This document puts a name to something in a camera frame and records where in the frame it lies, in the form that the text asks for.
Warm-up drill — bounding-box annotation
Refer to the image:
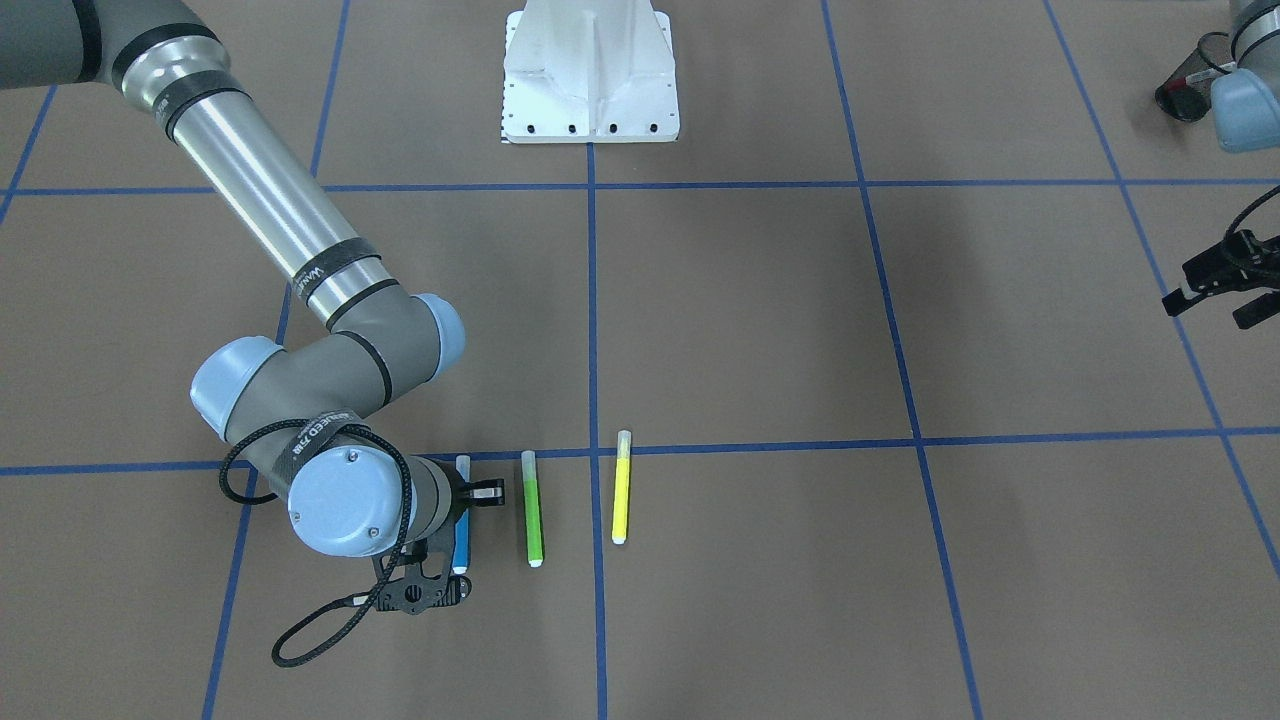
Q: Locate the green highlighter pen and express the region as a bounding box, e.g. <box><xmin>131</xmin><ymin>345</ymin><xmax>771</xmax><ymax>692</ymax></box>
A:
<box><xmin>520</xmin><ymin>450</ymin><xmax>545</xmax><ymax>568</ymax></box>

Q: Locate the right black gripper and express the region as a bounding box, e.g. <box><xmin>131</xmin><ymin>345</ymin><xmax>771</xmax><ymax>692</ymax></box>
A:
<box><xmin>410</xmin><ymin>457</ymin><xmax>507</xmax><ymax>561</ymax></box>

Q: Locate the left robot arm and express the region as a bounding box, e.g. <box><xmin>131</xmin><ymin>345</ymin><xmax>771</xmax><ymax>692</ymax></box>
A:
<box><xmin>1153</xmin><ymin>1</ymin><xmax>1279</xmax><ymax>331</ymax></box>

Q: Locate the blue highlighter pen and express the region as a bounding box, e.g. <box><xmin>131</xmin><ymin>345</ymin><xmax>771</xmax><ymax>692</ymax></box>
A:
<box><xmin>452</xmin><ymin>455</ymin><xmax>471</xmax><ymax>577</ymax></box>

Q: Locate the black mesh pen cup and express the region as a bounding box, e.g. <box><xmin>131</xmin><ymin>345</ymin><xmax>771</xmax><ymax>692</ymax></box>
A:
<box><xmin>1153</xmin><ymin>31</ymin><xmax>1236</xmax><ymax>123</ymax></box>

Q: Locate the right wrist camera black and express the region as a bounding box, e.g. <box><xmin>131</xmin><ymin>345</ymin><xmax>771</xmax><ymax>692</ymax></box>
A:
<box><xmin>370</xmin><ymin>541</ymin><xmax>472</xmax><ymax>615</ymax></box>

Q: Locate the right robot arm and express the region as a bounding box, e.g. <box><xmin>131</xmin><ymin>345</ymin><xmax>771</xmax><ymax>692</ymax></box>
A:
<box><xmin>3</xmin><ymin>1</ymin><xmax>467</xmax><ymax>587</ymax></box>

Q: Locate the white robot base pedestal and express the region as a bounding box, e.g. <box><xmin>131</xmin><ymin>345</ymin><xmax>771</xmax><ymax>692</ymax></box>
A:
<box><xmin>500</xmin><ymin>1</ymin><xmax>681</xmax><ymax>145</ymax></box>

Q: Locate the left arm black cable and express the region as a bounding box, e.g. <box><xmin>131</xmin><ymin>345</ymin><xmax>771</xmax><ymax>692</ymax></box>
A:
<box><xmin>1220</xmin><ymin>184</ymin><xmax>1280</xmax><ymax>272</ymax></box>

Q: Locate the yellow highlighter pen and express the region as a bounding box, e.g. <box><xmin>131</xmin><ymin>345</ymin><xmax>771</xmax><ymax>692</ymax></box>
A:
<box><xmin>611</xmin><ymin>429</ymin><xmax>634</xmax><ymax>546</ymax></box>

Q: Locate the brown paper table mat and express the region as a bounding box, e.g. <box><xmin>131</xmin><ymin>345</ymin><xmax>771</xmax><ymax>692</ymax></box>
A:
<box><xmin>3</xmin><ymin>1</ymin><xmax>1279</xmax><ymax>719</ymax></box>

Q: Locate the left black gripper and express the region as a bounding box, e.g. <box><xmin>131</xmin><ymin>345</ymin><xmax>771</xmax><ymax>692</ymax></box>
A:
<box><xmin>1162</xmin><ymin>231</ymin><xmax>1280</xmax><ymax>331</ymax></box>

